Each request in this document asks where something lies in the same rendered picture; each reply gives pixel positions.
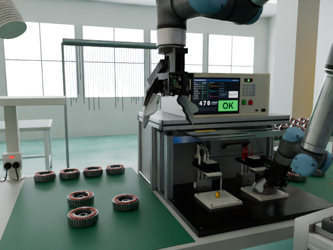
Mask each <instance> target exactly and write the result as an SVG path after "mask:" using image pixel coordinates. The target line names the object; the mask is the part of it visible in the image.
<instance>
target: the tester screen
mask: <svg viewBox="0 0 333 250"><path fill-rule="evenodd" d="M238 90H239V79H194V94H192V103H193V104H195V105H196V106H197V107H198V108H204V107H216V111H198V112H196V113H222V112H238V110H237V111H218V108H219V101H223V100H238V98H219V91H238ZM199 101H211V105H210V106H199Z"/></svg>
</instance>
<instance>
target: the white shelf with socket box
mask: <svg viewBox="0 0 333 250"><path fill-rule="evenodd" d="M45 105H66V100H65V96H0V106H3V110H4V124H5V137H6V150H7V153H3V154H2V162H3V170H4V171H6V176H5V177H4V178H5V180H4V181H1V178H0V182H5V181H19V180H22V179H24V178H26V176H25V175H23V174H22V168H23V159H22V152H21V150H20V136H19V121H18V106H45ZM7 171H8V177H7Z"/></svg>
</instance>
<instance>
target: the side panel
mask: <svg viewBox="0 0 333 250"><path fill-rule="evenodd" d="M137 145H138V175H139V176H140V178H141V179H142V180H143V181H144V182H145V183H146V185H147V186H148V187H149V188H150V189H151V190H152V191H153V190H157V187H154V127H153V126H151V125H148V124H147V126H146V127H145V128H143V127H142V122H141V121H139V120H137Z"/></svg>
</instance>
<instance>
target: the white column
mask: <svg viewBox="0 0 333 250"><path fill-rule="evenodd" d="M319 11H320V0H277V13H276V34H275V55H274V75H273V96H272V113H276V114H285V115H290V119H291V118H294V119H296V120H299V119H300V118H305V119H308V118H310V117H311V114H312V111H313V100H314V85H315V70H316V55H317V40H318V26H319Z"/></svg>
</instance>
